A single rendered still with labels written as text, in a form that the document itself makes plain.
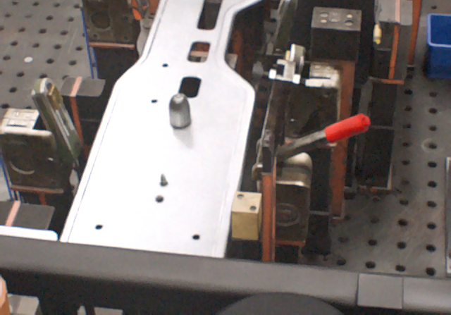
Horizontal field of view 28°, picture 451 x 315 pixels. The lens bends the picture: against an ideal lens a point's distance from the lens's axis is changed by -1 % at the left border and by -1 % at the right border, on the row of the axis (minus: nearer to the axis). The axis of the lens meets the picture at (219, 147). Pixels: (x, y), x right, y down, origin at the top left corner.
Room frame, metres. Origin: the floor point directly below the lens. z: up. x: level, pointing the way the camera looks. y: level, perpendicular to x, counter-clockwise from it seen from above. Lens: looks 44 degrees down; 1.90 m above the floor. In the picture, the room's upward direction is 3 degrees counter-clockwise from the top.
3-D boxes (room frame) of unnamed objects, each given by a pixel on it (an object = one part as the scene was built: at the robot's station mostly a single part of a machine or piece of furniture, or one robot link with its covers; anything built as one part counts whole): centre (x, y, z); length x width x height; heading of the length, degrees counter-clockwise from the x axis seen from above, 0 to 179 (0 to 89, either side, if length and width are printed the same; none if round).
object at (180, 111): (0.98, 0.06, 1.02); 0.03 x 0.03 x 0.07
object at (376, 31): (1.08, -0.24, 1.09); 0.10 x 0.01 x 0.01; 169
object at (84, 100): (1.08, 0.21, 0.84); 0.11 x 0.08 x 0.29; 79
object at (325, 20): (1.06, -0.18, 0.91); 0.07 x 0.05 x 0.42; 79
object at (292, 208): (0.83, -0.08, 0.88); 0.07 x 0.06 x 0.35; 79
